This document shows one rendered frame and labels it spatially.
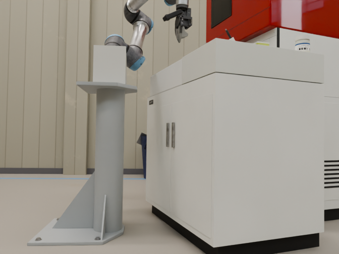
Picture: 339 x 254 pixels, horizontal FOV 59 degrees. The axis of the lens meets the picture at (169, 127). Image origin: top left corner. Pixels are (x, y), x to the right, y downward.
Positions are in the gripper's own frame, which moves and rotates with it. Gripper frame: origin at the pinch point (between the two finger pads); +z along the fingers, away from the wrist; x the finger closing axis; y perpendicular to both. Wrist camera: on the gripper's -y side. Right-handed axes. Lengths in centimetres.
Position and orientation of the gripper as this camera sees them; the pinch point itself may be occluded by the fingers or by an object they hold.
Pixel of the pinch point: (178, 40)
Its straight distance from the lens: 183.5
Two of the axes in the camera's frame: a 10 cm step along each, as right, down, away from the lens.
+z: -0.2, 10.0, -0.3
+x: -3.7, 0.2, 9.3
